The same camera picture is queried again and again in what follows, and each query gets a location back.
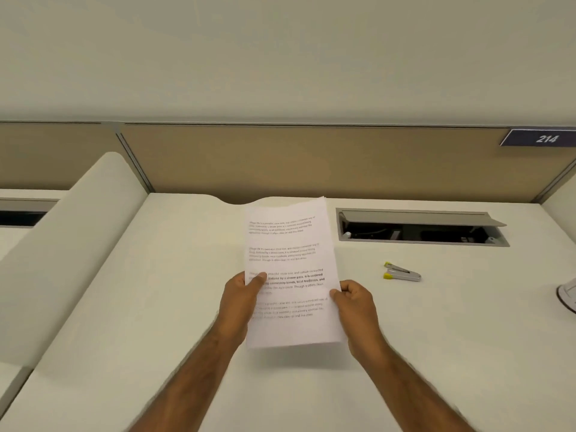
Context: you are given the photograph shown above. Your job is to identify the person's left hand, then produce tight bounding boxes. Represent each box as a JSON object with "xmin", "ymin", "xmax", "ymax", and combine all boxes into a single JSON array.
[{"xmin": 217, "ymin": 271, "xmax": 268, "ymax": 346}]

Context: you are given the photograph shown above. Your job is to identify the person's right hand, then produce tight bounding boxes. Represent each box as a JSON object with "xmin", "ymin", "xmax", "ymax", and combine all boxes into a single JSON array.
[{"xmin": 329, "ymin": 280, "xmax": 381, "ymax": 360}]

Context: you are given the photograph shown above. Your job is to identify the white printed paper sheet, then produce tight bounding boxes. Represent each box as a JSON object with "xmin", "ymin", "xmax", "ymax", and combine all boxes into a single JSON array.
[{"xmin": 244, "ymin": 196, "xmax": 348, "ymax": 350}]

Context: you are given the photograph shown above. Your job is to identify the person's left forearm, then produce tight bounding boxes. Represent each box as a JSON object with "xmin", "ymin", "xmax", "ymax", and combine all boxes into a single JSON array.
[{"xmin": 121, "ymin": 320, "xmax": 241, "ymax": 432}]

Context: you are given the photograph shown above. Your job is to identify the person's right forearm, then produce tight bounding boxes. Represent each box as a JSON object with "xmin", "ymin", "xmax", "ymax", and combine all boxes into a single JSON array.
[{"xmin": 350, "ymin": 333, "xmax": 479, "ymax": 432}]

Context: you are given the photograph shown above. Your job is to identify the grey stapler with yellow tips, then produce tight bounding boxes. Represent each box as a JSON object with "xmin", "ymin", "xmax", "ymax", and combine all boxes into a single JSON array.
[{"xmin": 383, "ymin": 262, "xmax": 422, "ymax": 283}]

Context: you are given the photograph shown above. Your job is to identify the beige desk partition panel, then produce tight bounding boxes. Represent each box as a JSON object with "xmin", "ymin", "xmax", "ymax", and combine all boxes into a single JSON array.
[
  {"xmin": 118, "ymin": 123, "xmax": 576, "ymax": 205},
  {"xmin": 0, "ymin": 121, "xmax": 145, "ymax": 191}
]

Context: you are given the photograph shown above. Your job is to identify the white curved side divider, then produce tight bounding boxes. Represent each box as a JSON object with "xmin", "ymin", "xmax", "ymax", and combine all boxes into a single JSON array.
[{"xmin": 0, "ymin": 151, "xmax": 149, "ymax": 371}]

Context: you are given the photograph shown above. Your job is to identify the white round object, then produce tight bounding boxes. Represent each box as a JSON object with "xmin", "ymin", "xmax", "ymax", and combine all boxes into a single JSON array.
[{"xmin": 556, "ymin": 279, "xmax": 576, "ymax": 314}]

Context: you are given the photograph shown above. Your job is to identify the dark number sign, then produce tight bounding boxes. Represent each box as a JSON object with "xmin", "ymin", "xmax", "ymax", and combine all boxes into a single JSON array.
[{"xmin": 500, "ymin": 129, "xmax": 576, "ymax": 147}]

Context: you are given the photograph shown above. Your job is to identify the grey desk cable tray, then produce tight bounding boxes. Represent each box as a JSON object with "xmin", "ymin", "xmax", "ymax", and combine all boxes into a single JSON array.
[
  {"xmin": 336, "ymin": 208, "xmax": 511, "ymax": 247},
  {"xmin": 0, "ymin": 198, "xmax": 60, "ymax": 228}
]

